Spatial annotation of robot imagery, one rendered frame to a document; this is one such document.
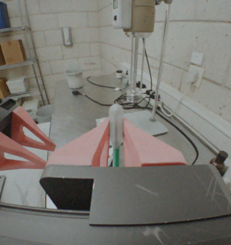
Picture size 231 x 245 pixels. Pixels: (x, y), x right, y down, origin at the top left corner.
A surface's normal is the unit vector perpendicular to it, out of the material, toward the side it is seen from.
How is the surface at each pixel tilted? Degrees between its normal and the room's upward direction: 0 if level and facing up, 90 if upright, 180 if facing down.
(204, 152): 0
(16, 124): 87
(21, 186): 0
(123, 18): 90
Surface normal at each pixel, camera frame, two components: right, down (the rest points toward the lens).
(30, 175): 0.00, -0.81
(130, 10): 0.32, 0.55
